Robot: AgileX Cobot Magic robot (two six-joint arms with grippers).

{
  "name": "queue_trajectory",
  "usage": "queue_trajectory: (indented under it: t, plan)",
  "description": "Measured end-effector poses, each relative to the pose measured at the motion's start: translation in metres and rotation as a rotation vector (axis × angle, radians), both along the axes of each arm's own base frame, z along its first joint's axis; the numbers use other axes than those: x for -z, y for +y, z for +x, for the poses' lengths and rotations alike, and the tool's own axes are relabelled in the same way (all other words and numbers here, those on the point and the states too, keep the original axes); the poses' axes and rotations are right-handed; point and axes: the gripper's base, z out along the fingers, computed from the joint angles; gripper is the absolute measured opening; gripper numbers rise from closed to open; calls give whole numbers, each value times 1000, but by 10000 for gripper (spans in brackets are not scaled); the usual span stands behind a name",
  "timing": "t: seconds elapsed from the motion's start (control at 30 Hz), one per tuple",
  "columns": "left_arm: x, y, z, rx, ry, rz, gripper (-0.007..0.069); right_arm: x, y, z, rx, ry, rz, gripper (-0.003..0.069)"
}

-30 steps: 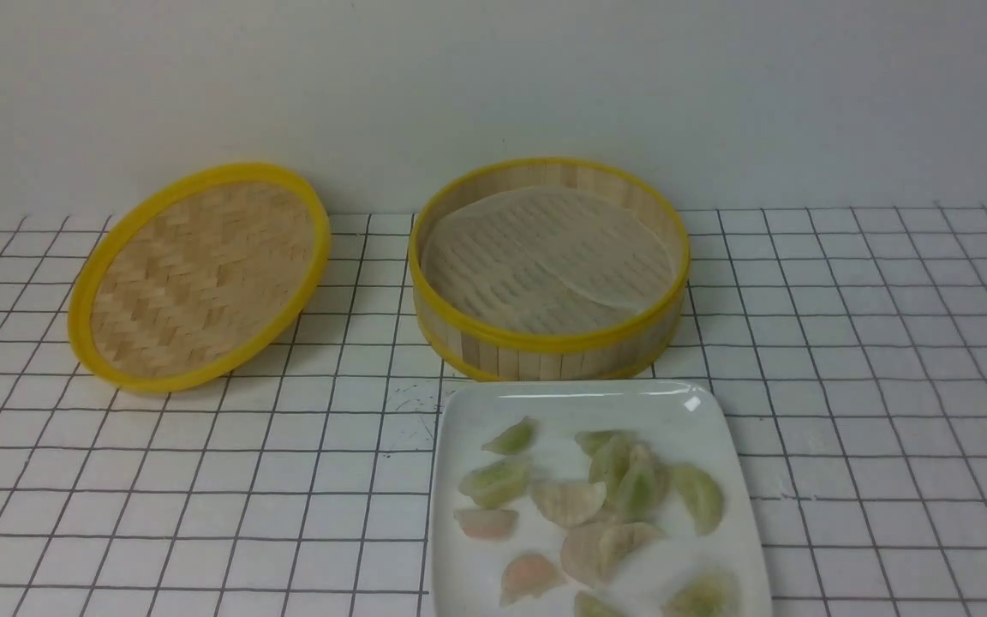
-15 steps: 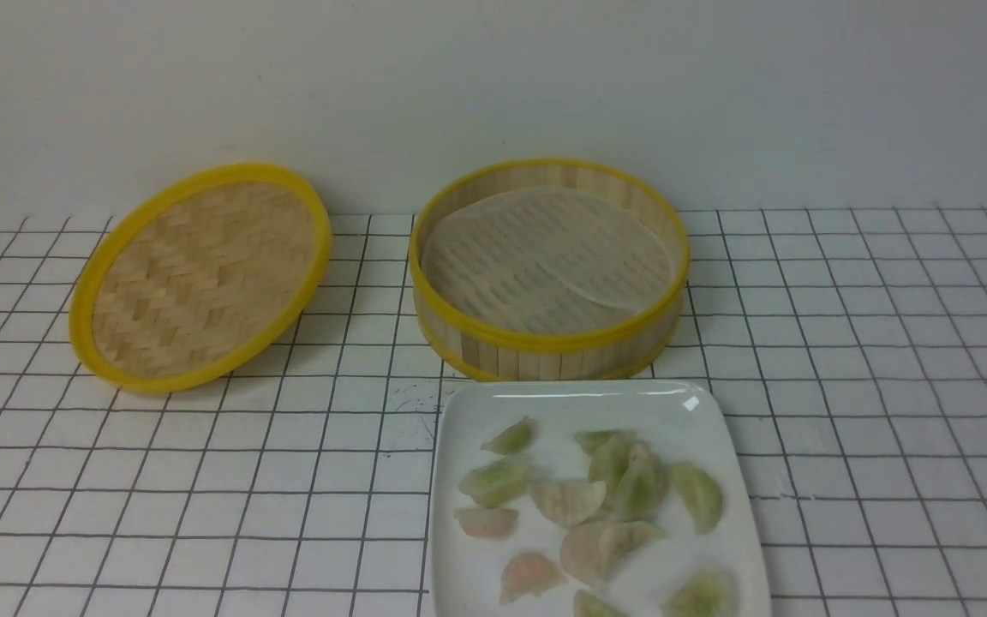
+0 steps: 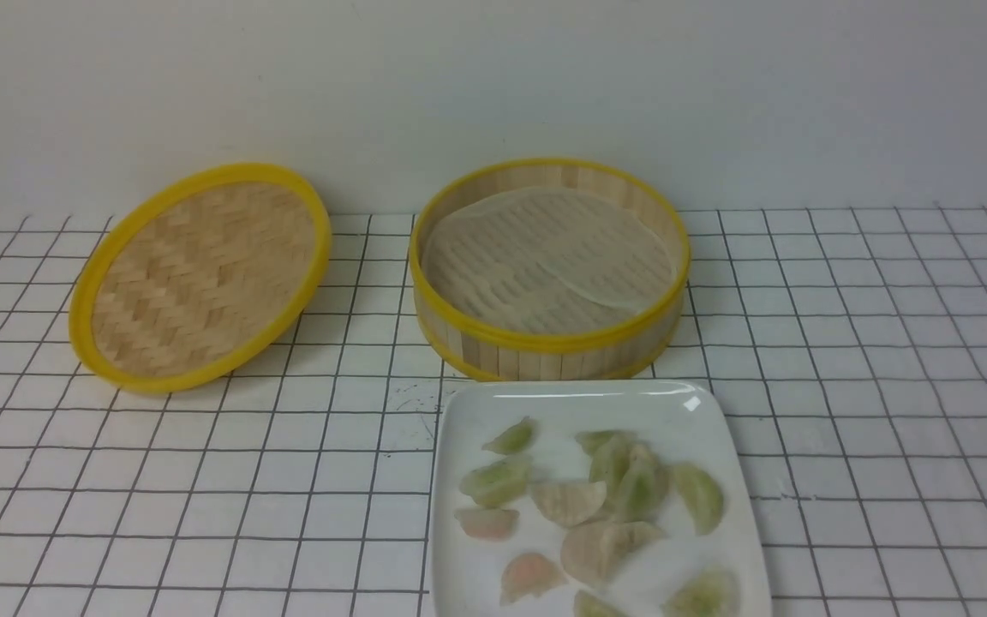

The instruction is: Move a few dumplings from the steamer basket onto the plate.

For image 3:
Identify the white square plate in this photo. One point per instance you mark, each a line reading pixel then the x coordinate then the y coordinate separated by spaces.
pixel 679 420

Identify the beige dumpling plate centre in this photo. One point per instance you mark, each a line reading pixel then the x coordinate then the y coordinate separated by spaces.
pixel 568 503

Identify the green dumpling plate left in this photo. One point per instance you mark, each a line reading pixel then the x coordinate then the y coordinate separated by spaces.
pixel 494 485

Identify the green dumpling bottom edge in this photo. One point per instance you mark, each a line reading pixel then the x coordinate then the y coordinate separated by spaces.
pixel 586 604

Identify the green dumpling plate upper centre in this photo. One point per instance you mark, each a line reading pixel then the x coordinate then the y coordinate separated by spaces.
pixel 610 461

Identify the pink dumpling plate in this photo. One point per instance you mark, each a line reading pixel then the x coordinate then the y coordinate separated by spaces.
pixel 529 574
pixel 487 524

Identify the pink dumpling plate left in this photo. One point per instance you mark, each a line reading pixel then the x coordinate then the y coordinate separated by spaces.
pixel 487 524

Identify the white steamer liner paper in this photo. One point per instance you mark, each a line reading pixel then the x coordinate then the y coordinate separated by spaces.
pixel 551 261

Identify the bamboo steamer lid yellow rim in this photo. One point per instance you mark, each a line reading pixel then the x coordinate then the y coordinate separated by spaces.
pixel 200 278

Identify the pink dumpling plate bottom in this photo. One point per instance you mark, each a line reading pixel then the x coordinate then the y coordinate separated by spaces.
pixel 529 574

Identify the large beige dumpling lower centre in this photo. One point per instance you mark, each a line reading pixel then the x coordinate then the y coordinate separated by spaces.
pixel 593 553

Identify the beige dumpling upright centre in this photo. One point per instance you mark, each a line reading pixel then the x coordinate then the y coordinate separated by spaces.
pixel 642 455

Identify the green dumpling plate right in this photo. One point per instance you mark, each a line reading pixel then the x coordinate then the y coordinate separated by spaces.
pixel 702 495

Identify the bamboo steamer basket yellow rim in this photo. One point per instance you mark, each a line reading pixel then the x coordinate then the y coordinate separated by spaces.
pixel 486 353

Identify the green dumpling plate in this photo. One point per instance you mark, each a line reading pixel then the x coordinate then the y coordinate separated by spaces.
pixel 702 495
pixel 494 485
pixel 610 461

